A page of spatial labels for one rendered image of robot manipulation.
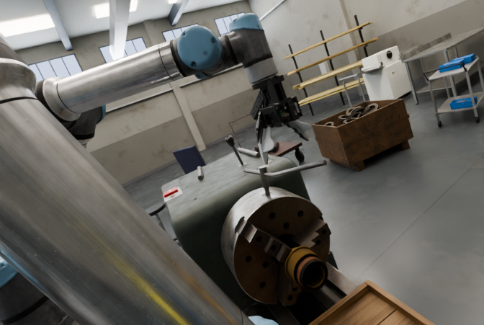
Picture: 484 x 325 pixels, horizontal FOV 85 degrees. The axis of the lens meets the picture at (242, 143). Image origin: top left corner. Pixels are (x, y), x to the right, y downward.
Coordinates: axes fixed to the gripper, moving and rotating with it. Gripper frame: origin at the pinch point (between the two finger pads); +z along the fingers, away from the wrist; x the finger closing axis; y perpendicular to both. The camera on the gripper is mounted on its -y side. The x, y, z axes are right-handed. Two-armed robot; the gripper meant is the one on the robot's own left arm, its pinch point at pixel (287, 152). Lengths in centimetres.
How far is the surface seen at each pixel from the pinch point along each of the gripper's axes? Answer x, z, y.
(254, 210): -13.2, 11.2, -4.4
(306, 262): -11.7, 22.5, 9.9
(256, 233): -16.8, 14.9, -0.5
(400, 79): 579, 97, -333
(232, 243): -22.1, 17.3, -6.7
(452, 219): 159, 137, -54
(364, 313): -1.4, 45.8, 10.6
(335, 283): 2.7, 48.1, -3.9
